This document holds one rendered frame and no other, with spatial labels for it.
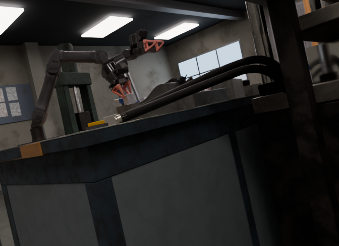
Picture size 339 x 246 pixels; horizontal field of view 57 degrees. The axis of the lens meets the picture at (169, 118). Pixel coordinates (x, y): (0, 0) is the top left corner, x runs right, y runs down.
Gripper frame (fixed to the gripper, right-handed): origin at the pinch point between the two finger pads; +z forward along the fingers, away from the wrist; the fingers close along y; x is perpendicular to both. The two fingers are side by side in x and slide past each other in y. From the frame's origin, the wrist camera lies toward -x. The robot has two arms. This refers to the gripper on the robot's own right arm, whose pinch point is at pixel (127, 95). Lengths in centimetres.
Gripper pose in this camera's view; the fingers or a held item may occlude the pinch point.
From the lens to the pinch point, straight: 168.1
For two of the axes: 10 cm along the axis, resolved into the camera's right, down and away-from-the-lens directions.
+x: -5.6, 4.8, 6.7
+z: 5.6, 8.2, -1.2
